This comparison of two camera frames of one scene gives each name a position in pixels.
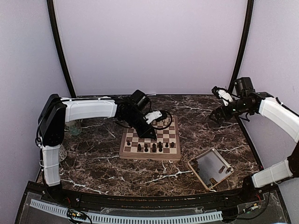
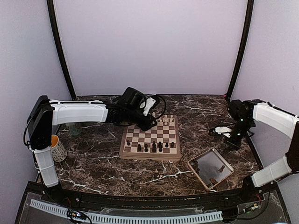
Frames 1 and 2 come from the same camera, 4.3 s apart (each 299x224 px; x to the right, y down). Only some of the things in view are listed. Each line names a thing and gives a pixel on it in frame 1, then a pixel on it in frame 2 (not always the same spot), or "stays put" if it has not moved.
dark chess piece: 145,150 stays put
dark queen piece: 160,145 stays put
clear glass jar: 75,128 stays put
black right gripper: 217,111 to 234,145
